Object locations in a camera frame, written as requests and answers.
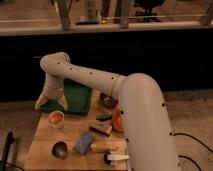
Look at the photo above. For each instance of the blue sponge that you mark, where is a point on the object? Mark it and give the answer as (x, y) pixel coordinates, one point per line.
(83, 143)

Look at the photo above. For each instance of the black office chair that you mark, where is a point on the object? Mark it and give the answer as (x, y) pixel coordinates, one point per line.
(148, 6)

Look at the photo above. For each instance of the black pole stand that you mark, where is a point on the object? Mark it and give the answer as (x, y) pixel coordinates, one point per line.
(3, 161)

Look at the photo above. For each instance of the small green cucumber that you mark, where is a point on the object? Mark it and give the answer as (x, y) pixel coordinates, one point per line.
(104, 117)

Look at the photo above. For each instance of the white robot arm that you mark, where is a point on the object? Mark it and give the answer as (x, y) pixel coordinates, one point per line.
(145, 119)

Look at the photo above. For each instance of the wooden frame post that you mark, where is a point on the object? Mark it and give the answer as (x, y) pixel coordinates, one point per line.
(63, 14)

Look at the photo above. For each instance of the white paper cup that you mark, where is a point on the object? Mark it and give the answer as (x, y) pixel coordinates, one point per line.
(59, 125)

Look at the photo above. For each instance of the brown black block brush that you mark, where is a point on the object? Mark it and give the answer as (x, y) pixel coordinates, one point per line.
(101, 127)

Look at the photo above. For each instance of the dark maroon bowl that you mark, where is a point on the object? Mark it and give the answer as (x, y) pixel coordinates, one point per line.
(107, 101)

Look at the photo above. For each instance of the orange bowl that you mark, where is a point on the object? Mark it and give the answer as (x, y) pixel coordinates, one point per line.
(116, 121)

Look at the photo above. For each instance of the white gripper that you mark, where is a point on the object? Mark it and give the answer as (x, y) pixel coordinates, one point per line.
(51, 94)

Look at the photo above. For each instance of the green plastic tray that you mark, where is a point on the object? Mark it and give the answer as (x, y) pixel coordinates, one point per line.
(78, 97)

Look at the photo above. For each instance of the orange apple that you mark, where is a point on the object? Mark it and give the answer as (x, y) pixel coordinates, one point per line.
(56, 118)

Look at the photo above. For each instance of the white handled black brush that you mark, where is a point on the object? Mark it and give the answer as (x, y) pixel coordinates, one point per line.
(111, 159)

